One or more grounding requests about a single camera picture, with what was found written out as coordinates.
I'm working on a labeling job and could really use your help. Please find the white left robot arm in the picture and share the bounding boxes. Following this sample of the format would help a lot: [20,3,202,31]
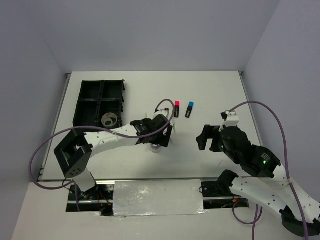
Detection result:
[54,114,173,200]

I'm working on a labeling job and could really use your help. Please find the blue cap black highlighter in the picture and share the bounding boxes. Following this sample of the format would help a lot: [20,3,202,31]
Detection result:
[185,101,194,119]

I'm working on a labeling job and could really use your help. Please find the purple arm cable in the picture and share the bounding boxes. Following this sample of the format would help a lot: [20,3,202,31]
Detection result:
[224,100,311,240]
[29,99,176,212]

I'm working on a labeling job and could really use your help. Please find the silver foil covered panel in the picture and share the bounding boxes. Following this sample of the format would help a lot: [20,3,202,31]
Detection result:
[113,179,206,217]

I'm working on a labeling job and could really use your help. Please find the large brown tape roll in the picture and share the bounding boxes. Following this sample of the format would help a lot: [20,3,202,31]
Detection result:
[101,112,118,128]

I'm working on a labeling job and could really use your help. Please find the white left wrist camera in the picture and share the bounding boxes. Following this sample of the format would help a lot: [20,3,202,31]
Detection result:
[153,107,171,122]

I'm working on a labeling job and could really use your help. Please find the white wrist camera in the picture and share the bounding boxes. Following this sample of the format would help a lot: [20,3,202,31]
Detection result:
[219,110,240,131]
[153,107,171,122]

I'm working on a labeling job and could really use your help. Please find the small clear tape roll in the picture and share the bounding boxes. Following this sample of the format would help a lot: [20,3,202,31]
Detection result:
[103,118,115,127]

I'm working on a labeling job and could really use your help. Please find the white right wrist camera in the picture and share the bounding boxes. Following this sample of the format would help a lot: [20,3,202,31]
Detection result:
[219,110,240,131]

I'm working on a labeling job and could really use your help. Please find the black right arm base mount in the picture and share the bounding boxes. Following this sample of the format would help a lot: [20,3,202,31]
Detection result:
[199,179,242,199]

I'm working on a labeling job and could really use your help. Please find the black four-compartment organizer tray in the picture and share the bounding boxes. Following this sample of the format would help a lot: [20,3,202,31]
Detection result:
[73,79,125,129]

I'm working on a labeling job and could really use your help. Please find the clear jar of paper clips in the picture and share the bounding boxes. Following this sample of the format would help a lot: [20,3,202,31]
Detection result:
[150,144,163,154]

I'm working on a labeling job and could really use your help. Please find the pink cap black highlighter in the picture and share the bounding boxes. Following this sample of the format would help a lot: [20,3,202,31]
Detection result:
[174,100,180,118]

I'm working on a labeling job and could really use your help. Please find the green thin pen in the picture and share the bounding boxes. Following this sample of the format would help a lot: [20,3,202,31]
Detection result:
[171,117,176,133]

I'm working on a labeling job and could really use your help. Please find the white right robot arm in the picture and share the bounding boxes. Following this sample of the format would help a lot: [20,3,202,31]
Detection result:
[196,125,320,237]

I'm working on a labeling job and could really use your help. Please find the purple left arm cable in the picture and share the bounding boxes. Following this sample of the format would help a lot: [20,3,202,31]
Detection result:
[29,99,176,212]

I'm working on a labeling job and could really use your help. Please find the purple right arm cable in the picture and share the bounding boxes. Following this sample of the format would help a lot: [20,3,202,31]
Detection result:
[224,100,311,240]

